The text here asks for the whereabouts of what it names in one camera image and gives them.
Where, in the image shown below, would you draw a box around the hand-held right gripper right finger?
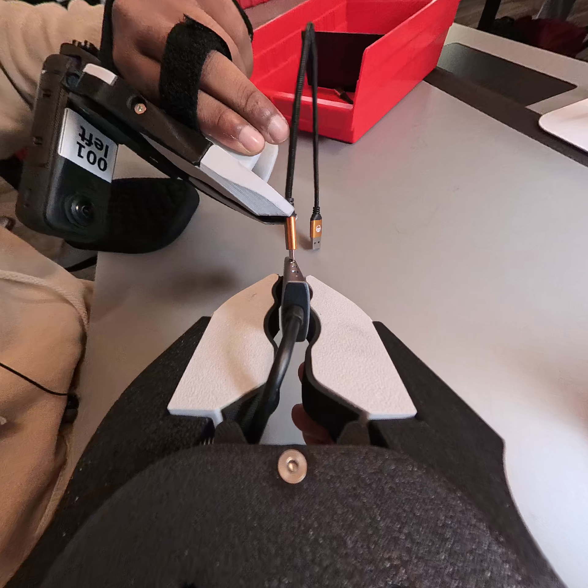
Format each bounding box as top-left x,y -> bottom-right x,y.
301,275 -> 419,421

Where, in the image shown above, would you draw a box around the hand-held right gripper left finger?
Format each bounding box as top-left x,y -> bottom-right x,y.
168,274 -> 282,426

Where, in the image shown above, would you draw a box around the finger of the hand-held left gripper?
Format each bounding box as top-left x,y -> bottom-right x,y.
188,145 -> 297,226

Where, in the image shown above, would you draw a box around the black cable grey plug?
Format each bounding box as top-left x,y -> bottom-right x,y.
239,317 -> 306,444

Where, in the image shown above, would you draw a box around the black cable orange plugs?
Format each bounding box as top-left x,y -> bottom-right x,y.
284,22 -> 324,263

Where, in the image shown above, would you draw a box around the red plastic bin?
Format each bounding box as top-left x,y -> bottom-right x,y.
250,0 -> 461,144

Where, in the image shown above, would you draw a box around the person's right hand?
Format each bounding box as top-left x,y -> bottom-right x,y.
292,362 -> 332,445

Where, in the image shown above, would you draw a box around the black chair armrest pad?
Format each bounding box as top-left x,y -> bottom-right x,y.
69,178 -> 201,254

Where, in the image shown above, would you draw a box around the black bin divider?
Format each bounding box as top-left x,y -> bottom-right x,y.
314,31 -> 386,92

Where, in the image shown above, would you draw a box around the white tablet stand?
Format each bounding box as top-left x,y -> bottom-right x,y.
538,98 -> 588,153

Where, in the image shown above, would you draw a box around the thin black wire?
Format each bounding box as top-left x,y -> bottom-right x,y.
0,363 -> 80,424

